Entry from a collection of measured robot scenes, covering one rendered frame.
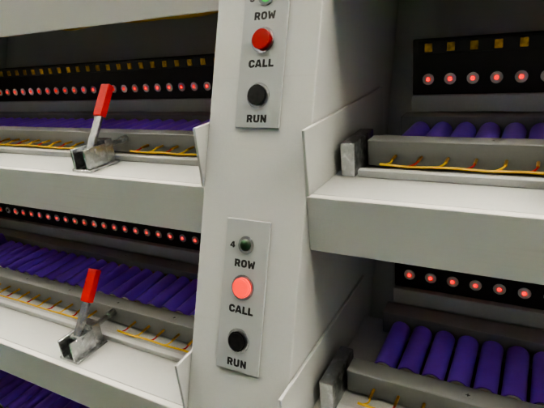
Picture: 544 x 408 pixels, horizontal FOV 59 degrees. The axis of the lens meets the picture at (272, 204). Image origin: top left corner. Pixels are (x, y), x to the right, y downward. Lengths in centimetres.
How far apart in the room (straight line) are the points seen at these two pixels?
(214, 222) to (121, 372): 19
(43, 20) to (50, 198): 19
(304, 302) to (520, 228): 16
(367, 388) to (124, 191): 28
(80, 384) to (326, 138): 35
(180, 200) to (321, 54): 17
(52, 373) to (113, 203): 20
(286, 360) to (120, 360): 21
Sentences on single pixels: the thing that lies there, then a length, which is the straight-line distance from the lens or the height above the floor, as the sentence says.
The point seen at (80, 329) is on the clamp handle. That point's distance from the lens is 55.
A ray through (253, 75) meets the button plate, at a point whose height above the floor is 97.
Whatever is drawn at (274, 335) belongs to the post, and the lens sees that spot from 38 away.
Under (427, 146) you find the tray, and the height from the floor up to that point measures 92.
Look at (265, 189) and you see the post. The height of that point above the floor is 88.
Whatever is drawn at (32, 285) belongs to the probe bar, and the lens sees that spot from 69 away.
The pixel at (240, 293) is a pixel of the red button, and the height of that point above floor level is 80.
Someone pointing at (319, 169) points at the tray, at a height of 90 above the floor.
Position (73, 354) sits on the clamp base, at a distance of 55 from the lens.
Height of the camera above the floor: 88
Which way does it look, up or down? 2 degrees down
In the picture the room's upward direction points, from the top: 5 degrees clockwise
